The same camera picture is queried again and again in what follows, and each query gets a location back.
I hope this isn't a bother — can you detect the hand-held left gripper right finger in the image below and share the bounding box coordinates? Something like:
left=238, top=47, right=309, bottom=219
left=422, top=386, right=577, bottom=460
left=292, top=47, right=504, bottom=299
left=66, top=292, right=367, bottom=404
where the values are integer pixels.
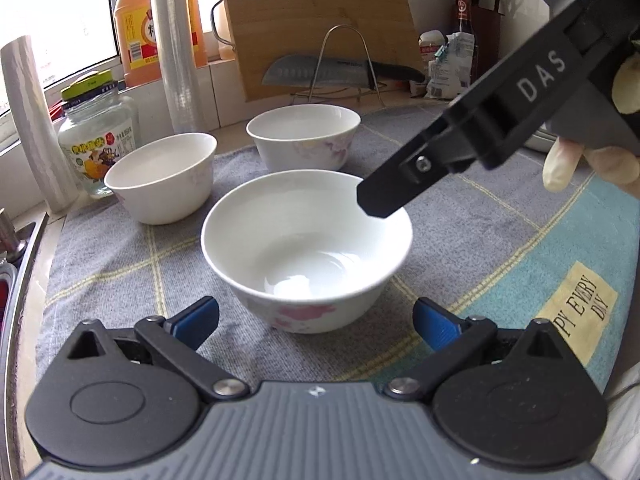
left=382, top=297, right=573, bottom=403

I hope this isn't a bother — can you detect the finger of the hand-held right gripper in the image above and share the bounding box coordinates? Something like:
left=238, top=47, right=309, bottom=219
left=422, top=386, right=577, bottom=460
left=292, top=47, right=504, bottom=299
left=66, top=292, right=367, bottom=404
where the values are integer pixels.
left=356, top=119, right=465, bottom=221

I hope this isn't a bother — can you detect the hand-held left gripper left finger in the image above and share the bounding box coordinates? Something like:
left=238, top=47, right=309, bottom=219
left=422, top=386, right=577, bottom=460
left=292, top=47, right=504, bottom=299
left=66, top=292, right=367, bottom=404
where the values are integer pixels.
left=65, top=296, right=251, bottom=403

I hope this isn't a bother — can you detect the large white floral bowl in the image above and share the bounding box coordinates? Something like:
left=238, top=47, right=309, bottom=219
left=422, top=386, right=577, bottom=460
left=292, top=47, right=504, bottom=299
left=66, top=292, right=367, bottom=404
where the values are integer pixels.
left=246, top=106, right=362, bottom=173

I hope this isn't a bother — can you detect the person's right hand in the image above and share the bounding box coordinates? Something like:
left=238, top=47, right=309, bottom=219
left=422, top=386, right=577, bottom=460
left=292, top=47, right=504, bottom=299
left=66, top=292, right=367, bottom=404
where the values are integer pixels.
left=542, top=57, right=640, bottom=193

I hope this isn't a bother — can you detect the dark red knife block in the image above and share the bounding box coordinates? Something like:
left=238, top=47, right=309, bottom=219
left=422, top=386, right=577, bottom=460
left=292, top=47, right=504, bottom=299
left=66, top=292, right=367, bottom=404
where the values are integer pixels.
left=470, top=2, right=503, bottom=61

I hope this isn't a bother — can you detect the white plastic seasoning bag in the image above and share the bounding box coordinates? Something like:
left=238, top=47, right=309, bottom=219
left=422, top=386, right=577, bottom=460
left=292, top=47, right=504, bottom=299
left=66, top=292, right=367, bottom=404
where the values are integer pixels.
left=410, top=32, right=478, bottom=98

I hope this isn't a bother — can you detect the grey and teal checked towel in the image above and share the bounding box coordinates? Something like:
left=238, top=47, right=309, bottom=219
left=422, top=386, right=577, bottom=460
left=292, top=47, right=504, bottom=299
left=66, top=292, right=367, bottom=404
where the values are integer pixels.
left=37, top=120, right=640, bottom=396

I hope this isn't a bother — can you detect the dark sauce bottle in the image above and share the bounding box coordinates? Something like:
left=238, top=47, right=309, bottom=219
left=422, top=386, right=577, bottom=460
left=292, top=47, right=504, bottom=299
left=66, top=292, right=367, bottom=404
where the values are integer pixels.
left=452, top=0, right=474, bottom=38

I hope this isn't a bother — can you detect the red and white seasoning bag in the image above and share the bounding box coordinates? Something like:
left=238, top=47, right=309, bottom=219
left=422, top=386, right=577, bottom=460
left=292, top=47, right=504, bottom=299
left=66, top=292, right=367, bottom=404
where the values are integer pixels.
left=417, top=30, right=447, bottom=63

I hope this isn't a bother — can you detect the wooden cutting board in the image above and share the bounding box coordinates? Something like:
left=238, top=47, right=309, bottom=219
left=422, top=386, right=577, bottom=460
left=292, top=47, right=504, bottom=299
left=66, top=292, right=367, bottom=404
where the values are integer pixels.
left=217, top=0, right=426, bottom=103

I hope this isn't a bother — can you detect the red plastic basin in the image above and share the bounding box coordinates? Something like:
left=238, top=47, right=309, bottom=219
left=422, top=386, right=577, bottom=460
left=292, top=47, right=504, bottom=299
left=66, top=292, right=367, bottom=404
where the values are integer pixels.
left=0, top=260, right=18, bottom=321

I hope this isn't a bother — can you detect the chrome sink knob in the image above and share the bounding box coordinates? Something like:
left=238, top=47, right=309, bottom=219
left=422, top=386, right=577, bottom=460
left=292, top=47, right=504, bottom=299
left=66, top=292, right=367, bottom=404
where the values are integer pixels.
left=0, top=207, right=26, bottom=256

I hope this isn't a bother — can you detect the clear glass jar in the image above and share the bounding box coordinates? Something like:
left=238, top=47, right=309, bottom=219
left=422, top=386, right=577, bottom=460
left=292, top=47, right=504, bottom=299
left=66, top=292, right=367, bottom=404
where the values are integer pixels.
left=57, top=71, right=138, bottom=198

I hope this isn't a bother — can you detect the white plastic film roll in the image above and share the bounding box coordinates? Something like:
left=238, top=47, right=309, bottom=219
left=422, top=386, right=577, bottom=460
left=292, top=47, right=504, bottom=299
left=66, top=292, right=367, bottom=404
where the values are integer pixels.
left=0, top=35, right=78, bottom=211

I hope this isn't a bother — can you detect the stack of clear plastic cups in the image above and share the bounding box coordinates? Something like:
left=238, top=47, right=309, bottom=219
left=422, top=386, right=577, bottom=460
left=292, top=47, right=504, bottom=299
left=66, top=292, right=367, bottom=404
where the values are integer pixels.
left=150, top=0, right=203, bottom=133

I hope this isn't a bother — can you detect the orange cooking oil bottle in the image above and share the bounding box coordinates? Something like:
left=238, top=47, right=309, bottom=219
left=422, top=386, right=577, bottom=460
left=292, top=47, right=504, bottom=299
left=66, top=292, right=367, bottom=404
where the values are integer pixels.
left=112, top=0, right=206, bottom=88

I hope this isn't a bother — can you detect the steel kitchen knife black handle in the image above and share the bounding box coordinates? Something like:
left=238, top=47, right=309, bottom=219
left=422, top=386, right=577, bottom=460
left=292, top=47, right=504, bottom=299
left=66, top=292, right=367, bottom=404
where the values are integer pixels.
left=261, top=54, right=426, bottom=88

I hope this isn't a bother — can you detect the metal wire rack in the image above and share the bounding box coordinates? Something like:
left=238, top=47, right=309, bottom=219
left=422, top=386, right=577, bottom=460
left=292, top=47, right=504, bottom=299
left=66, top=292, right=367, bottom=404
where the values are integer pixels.
left=295, top=25, right=401, bottom=107

